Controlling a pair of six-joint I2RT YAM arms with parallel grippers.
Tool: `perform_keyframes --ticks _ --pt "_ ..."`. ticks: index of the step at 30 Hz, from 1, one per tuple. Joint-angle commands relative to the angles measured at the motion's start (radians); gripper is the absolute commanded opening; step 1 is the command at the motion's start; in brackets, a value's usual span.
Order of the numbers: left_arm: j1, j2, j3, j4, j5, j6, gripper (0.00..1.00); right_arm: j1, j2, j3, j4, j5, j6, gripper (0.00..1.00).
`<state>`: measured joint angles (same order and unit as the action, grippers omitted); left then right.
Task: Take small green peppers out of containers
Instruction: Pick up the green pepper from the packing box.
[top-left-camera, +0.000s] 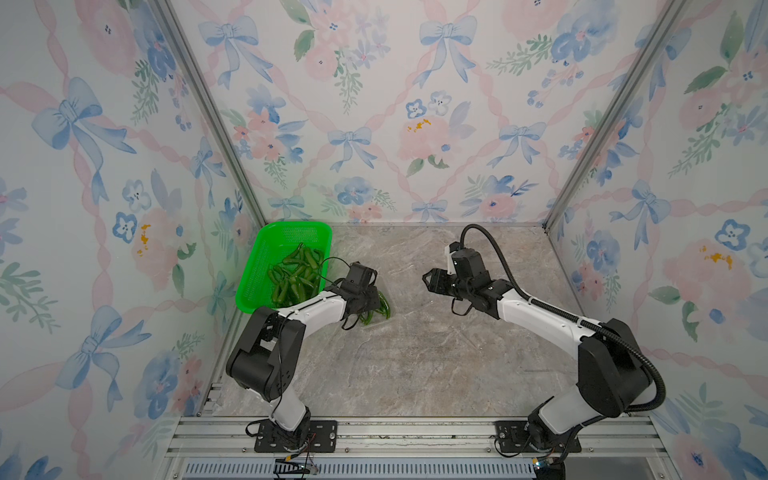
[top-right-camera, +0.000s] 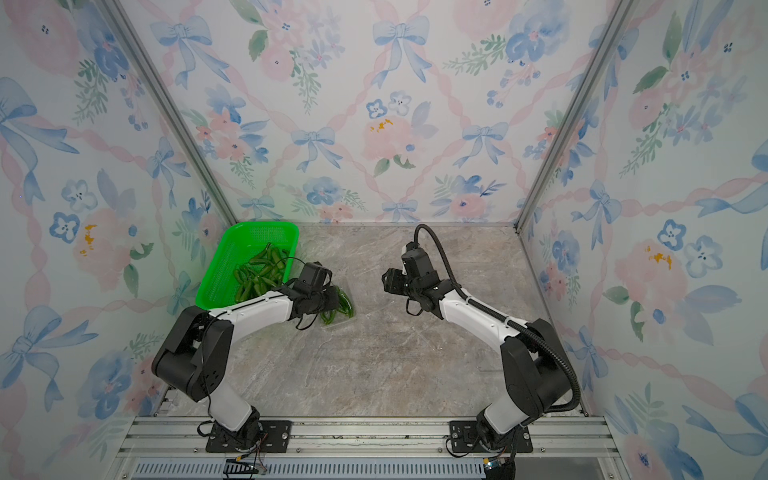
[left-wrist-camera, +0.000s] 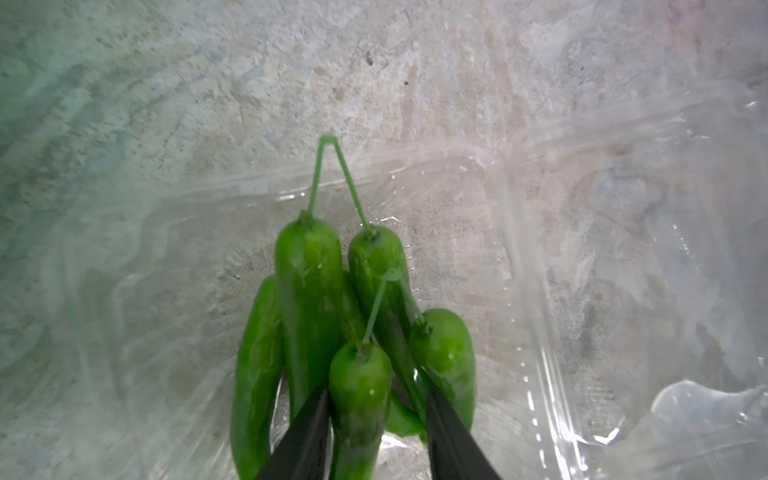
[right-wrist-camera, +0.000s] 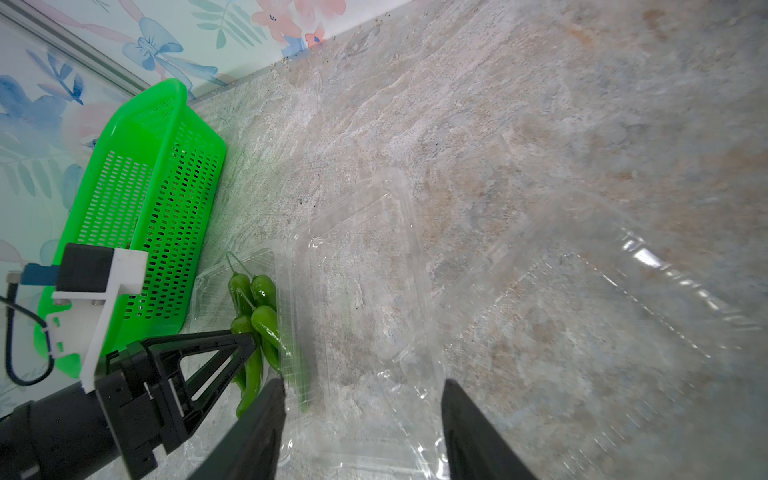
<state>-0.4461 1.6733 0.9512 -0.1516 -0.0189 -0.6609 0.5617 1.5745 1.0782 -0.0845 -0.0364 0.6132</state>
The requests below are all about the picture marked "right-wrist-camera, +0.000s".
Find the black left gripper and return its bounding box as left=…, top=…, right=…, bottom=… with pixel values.
left=96, top=330, right=256, bottom=479

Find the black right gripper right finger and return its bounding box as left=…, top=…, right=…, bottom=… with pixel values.
left=441, top=379, right=536, bottom=480

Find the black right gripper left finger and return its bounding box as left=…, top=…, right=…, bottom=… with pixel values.
left=190, top=378, right=286, bottom=480

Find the small green pepper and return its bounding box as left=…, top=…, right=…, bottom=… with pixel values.
left=231, top=315, right=264, bottom=419
left=250, top=305, right=282, bottom=374

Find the clear pepper container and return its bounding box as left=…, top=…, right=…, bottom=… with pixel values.
left=188, top=170, right=451, bottom=480

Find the green plastic basket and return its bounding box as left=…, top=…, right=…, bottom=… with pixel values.
left=54, top=79, right=226, bottom=353

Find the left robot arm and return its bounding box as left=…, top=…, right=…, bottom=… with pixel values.
left=1, top=330, right=256, bottom=479

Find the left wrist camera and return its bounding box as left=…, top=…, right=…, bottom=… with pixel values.
left=20, top=243, right=148, bottom=394

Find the aluminium back wall rail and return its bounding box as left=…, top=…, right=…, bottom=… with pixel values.
left=191, top=23, right=361, bottom=106

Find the aluminium corner post left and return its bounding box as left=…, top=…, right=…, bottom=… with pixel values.
left=1, top=0, right=150, bottom=96

